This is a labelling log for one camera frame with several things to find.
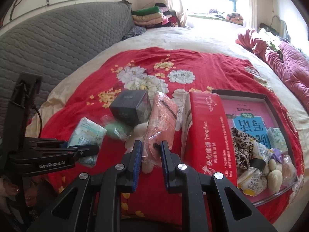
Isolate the pink packaged item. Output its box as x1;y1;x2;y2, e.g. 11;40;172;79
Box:
144;92;178;166

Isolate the light green wipes pack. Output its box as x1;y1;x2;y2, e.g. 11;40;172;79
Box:
68;117;107;168

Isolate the leopard print scrunchie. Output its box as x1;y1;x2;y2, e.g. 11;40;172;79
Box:
230;127;256;170

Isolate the cream plush toy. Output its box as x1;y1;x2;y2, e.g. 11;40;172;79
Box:
267;159;283;193

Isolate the clear plastic bag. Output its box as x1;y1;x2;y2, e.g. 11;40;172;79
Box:
282;154;297;186

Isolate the green soft ball bag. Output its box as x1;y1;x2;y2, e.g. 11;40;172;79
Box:
101;115;132;141

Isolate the person's left hand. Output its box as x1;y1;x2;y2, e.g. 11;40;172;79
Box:
1;176;42;220

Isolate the white plush toy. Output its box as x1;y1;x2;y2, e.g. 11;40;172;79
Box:
125;122;154;174

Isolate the red tissue box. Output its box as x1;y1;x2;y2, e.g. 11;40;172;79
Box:
181;92;237;185

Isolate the dark grey cube box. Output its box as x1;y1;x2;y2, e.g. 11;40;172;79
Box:
110;90;152;127

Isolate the red floral blanket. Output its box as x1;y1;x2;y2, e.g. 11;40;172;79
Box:
42;47;304;226

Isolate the shallow grey tray box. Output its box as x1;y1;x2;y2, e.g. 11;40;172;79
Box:
214;90;298;206

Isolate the pink and blue book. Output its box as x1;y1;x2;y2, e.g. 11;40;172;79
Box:
221;96;278;149

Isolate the purple scrunchie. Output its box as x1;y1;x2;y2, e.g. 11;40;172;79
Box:
271;148;282;164

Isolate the grey quilted headboard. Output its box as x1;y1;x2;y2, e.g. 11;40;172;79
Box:
1;0;134;137

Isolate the stack of folded clothes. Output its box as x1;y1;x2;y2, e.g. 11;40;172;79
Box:
132;3;181;29

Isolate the pink quilted duvet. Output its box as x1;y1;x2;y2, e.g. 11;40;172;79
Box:
236;29;308;110

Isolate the white curtain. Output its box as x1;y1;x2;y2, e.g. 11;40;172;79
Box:
161;0;191;27

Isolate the black cable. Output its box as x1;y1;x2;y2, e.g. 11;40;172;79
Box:
31;106;43;139

